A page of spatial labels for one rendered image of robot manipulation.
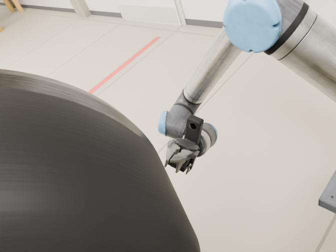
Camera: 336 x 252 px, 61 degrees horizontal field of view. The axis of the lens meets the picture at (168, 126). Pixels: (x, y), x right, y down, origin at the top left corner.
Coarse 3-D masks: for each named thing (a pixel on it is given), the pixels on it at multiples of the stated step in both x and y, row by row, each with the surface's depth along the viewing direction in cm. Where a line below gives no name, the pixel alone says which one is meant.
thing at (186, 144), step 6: (180, 138) 86; (186, 138) 86; (180, 144) 82; (186, 144) 83; (192, 144) 84; (180, 150) 82; (198, 150) 84; (168, 162) 84; (174, 162) 84; (186, 162) 82; (192, 162) 85; (180, 168) 83; (186, 168) 85
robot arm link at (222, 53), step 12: (216, 36) 84; (216, 48) 83; (228, 48) 80; (204, 60) 90; (216, 60) 85; (228, 60) 84; (204, 72) 91; (216, 72) 89; (192, 84) 100; (204, 84) 96; (180, 96) 110; (192, 96) 103; (204, 96) 103; (192, 108) 108
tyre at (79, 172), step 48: (0, 96) 30; (48, 96) 34; (96, 96) 44; (0, 144) 25; (48, 144) 27; (96, 144) 31; (144, 144) 42; (0, 192) 21; (48, 192) 23; (96, 192) 26; (144, 192) 30; (0, 240) 20; (48, 240) 22; (96, 240) 24; (144, 240) 28; (192, 240) 36
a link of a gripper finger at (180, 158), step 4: (180, 152) 77; (184, 152) 78; (188, 152) 79; (172, 156) 74; (176, 156) 74; (180, 156) 75; (184, 156) 76; (172, 160) 73; (176, 160) 74; (180, 160) 75; (184, 160) 76; (176, 164) 76; (180, 164) 78; (176, 168) 77; (176, 172) 78
